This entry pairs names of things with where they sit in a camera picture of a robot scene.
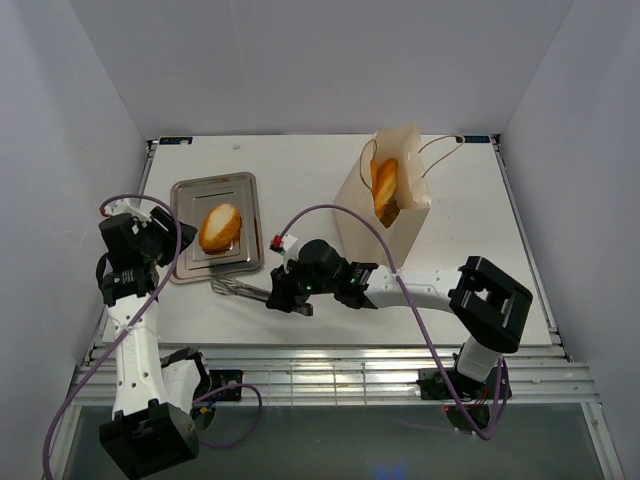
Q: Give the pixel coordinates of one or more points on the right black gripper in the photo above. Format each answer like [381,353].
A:
[283,292]

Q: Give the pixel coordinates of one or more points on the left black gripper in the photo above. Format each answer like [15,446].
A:
[171,236]

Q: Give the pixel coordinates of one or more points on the metal tray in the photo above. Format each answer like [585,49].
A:
[193,199]

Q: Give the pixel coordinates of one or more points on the oval bread loaf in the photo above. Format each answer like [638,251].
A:
[220,228]

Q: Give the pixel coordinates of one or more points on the metal tongs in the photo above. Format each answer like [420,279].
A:
[229,286]

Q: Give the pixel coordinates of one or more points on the beige paper bag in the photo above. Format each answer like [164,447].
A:
[371,241]

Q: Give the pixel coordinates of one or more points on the long baguette bread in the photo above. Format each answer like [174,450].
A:
[386,182]
[374,172]

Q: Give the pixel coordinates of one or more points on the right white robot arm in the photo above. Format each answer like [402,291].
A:
[490,304]

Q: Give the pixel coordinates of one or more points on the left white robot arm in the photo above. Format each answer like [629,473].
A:
[152,426]

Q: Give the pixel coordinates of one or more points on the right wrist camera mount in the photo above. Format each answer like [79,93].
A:
[287,246]

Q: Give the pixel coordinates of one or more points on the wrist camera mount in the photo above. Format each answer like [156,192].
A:
[287,246]
[123,215]

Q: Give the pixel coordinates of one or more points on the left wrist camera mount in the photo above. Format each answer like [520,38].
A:
[123,215]

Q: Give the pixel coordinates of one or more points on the aluminium frame rail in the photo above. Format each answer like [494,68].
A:
[291,377]

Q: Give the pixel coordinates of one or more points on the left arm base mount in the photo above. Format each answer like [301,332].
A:
[222,378]

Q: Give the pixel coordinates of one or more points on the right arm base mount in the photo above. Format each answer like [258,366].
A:
[432,385]

